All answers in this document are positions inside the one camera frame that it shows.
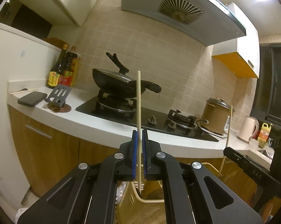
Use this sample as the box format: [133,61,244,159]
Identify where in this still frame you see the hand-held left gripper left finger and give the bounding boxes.
[18,129,139,224]

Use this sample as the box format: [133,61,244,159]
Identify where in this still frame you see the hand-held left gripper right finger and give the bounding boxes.
[142,129,263,224]

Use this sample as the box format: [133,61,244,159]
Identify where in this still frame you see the wooden chopstick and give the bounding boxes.
[11,88,38,96]
[218,105,234,177]
[136,71,145,195]

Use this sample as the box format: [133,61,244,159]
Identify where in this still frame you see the yellow slotted plastic utensil basket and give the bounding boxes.
[116,162,227,224]

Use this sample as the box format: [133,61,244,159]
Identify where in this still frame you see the steel sink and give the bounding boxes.
[257,148,275,162]

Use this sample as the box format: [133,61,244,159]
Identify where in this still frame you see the yellow oil bottle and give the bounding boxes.
[257,122,273,148]

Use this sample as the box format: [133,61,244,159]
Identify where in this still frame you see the black glass gas stove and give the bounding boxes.
[75,93,219,143]

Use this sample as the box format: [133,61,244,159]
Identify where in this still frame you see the white electric kettle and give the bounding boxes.
[238,116,260,144]

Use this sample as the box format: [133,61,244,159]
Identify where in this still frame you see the brown rice cooker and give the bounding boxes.
[201,97,235,136]

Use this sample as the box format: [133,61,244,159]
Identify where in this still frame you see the dark window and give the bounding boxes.
[254,43,281,131]

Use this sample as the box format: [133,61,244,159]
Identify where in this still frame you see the black wok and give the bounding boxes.
[92,68,162,99]

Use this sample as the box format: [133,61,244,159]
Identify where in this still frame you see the wooden base cabinets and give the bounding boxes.
[8,105,281,215]

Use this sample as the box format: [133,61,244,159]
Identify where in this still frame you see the round brown coaster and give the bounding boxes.
[47,102,72,113]

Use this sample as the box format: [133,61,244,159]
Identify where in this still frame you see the grey phone stand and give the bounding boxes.
[44,84,72,107]

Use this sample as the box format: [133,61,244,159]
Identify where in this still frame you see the dark bottle with red label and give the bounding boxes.
[60,46,81,87]

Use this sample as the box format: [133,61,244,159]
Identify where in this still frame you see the dark soy sauce bottle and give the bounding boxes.
[46,43,69,88]

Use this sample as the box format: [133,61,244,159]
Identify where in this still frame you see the black smartphone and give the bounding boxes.
[17,91,48,108]

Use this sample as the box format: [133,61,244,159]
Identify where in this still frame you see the brown wooden box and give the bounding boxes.
[43,37,64,50]

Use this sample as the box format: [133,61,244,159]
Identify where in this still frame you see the range hood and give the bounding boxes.
[121,0,246,46]

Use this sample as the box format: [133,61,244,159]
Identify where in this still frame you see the black power cable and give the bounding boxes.
[196,119,228,137]

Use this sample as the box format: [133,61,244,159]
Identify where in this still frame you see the wok lid with black handle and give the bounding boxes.
[92,52,132,83]

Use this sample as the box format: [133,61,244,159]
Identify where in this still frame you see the white and yellow wall cabinet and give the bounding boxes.
[212,2,260,79]

